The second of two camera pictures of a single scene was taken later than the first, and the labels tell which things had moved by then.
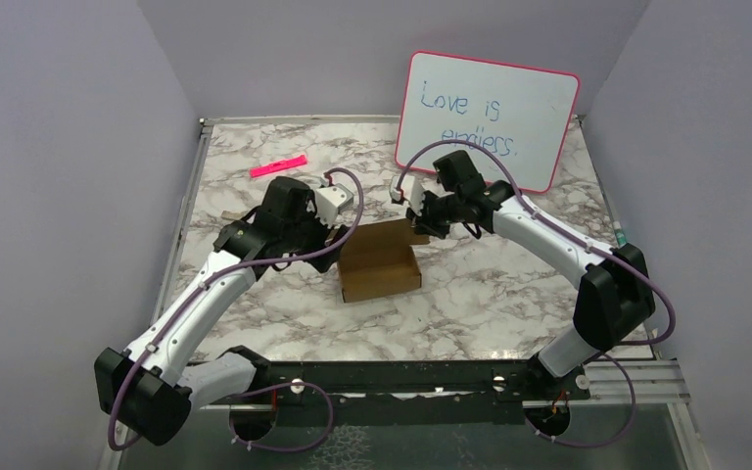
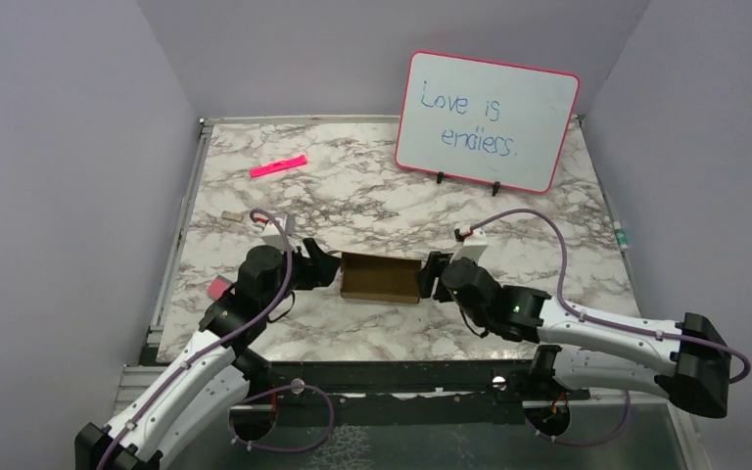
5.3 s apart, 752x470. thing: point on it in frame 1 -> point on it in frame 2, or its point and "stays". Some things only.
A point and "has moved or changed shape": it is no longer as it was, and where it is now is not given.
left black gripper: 323,231 -> 319,270
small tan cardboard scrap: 231,214 stays
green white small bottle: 620,234 stays
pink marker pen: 284,164 stays
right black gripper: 423,222 -> 436,263
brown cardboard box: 378,258 has moved or changed shape
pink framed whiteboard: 526,115 stays
